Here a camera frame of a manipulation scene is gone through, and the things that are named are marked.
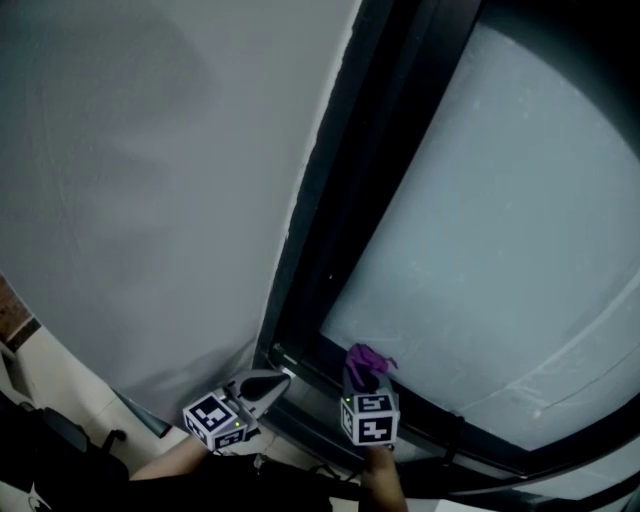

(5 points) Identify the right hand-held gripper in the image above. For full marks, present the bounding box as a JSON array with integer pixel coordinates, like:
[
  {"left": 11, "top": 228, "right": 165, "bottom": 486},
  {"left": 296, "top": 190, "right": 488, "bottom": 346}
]
[{"left": 339, "top": 366, "right": 401, "bottom": 447}]

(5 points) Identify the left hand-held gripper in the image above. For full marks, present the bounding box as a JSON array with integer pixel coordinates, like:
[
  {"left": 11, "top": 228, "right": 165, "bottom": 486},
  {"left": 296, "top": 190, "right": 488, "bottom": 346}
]
[{"left": 181, "top": 367, "right": 293, "bottom": 452}]

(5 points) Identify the purple wiping cloth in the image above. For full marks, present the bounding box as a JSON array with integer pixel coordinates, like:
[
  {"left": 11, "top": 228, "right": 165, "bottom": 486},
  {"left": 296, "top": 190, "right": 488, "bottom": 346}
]
[{"left": 346, "top": 342, "right": 400, "bottom": 392}]

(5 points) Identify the person's right forearm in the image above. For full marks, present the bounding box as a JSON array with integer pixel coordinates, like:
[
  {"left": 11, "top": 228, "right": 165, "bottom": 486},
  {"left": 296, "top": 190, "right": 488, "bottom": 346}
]
[{"left": 359, "top": 442, "right": 410, "bottom": 512}]

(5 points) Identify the person's left forearm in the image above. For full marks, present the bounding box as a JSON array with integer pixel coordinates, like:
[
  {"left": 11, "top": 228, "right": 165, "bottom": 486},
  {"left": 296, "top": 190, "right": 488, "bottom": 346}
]
[{"left": 128, "top": 433, "right": 212, "bottom": 482}]

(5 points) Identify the black chest pack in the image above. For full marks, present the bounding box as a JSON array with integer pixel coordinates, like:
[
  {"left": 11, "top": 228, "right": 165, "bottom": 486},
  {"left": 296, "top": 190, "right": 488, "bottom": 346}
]
[{"left": 252, "top": 452, "right": 364, "bottom": 501}]

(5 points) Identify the dark grey wedge trim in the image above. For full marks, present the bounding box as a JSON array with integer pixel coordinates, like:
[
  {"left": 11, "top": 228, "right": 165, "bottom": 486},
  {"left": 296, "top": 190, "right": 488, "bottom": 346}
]
[{"left": 112, "top": 388, "right": 175, "bottom": 440}]

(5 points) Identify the person's black top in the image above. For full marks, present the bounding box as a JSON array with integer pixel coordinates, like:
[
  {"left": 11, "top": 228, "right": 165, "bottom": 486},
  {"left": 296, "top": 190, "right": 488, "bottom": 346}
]
[{"left": 29, "top": 449, "right": 366, "bottom": 512}]

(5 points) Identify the black office chair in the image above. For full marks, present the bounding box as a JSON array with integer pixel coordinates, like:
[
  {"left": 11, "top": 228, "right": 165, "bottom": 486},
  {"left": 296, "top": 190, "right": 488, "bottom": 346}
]
[{"left": 0, "top": 392, "right": 130, "bottom": 501}]

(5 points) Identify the white tiled ledge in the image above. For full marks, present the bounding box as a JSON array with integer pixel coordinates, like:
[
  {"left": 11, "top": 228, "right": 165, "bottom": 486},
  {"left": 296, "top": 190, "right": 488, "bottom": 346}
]
[{"left": 439, "top": 447, "right": 640, "bottom": 512}]

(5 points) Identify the black window frame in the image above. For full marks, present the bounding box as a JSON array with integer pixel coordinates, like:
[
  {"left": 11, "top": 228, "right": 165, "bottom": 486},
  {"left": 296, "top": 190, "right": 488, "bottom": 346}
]
[{"left": 252, "top": 0, "right": 640, "bottom": 381}]

